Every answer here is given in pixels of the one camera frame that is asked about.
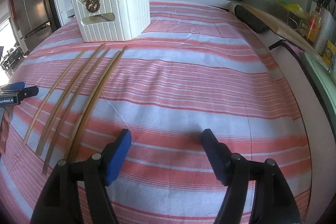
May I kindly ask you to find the silver refrigerator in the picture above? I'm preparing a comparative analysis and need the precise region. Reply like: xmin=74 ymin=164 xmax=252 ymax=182
xmin=9 ymin=0 xmax=55 ymax=52

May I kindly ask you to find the cream utensil holder box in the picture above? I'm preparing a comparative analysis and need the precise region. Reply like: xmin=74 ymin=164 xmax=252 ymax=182
xmin=71 ymin=0 xmax=150 ymax=43

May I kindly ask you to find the green tray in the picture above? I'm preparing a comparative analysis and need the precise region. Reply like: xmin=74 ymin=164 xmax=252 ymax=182
xmin=302 ymin=52 xmax=335 ymax=123

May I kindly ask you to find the pink striped tablecloth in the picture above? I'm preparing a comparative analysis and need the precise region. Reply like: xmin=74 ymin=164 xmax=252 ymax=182
xmin=0 ymin=0 xmax=313 ymax=224

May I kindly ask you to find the yellow snack packet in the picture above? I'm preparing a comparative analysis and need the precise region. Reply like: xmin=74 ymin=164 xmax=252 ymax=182
xmin=322 ymin=40 xmax=336 ymax=67

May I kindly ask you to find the orange sauce bottle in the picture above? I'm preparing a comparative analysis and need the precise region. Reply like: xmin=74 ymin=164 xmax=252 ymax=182
xmin=305 ymin=3 xmax=321 ymax=43

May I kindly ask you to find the wooden cutting board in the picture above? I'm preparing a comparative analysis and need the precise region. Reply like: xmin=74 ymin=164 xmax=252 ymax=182
xmin=241 ymin=3 xmax=323 ymax=62

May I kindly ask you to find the wire dish rack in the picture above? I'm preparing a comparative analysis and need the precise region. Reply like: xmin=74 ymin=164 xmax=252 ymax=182
xmin=274 ymin=0 xmax=310 ymax=36

